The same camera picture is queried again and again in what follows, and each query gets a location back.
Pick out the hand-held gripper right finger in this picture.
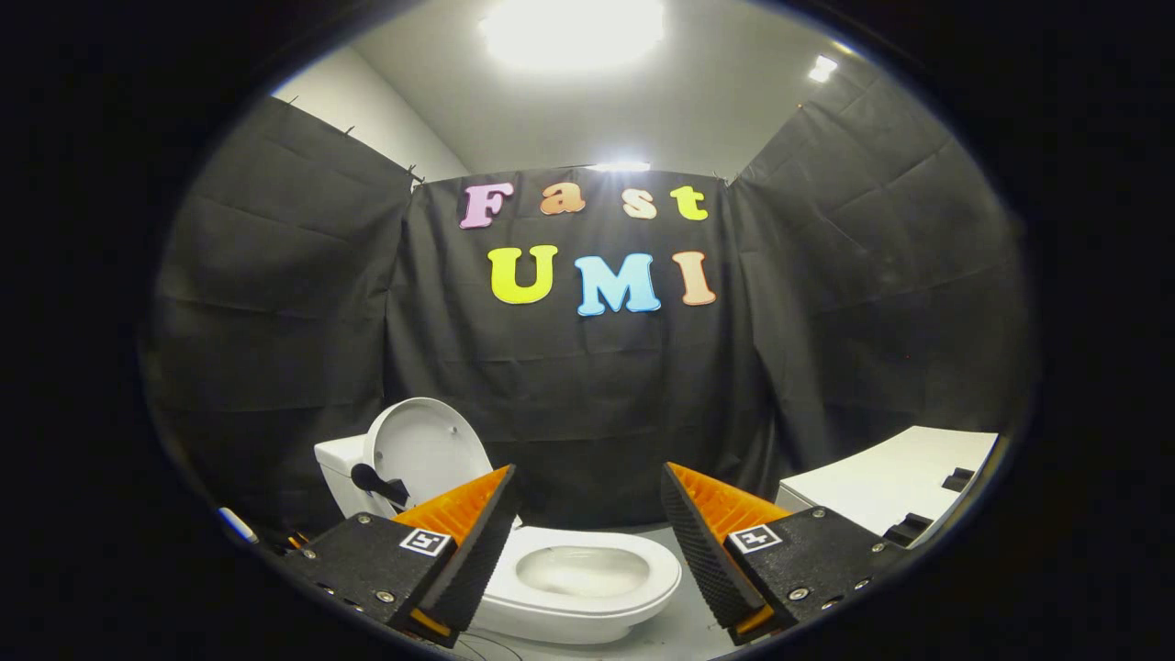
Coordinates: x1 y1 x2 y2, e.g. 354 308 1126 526
661 462 910 645

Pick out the white toilet seat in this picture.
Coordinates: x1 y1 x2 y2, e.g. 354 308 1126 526
473 525 683 614

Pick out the large ceiling light panel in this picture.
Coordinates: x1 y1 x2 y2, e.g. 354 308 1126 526
479 0 664 73

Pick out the white toilet lid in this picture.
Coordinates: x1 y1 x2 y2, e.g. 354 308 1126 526
352 398 495 531

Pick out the white drawer cabinet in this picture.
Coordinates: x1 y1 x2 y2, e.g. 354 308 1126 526
776 425 999 550

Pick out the black backdrop cloth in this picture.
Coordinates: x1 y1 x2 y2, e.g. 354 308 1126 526
138 50 1043 552

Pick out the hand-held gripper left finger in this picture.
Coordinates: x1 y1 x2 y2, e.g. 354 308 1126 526
275 464 520 649

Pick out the white toilet tank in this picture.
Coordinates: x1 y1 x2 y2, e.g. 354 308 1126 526
314 436 379 521

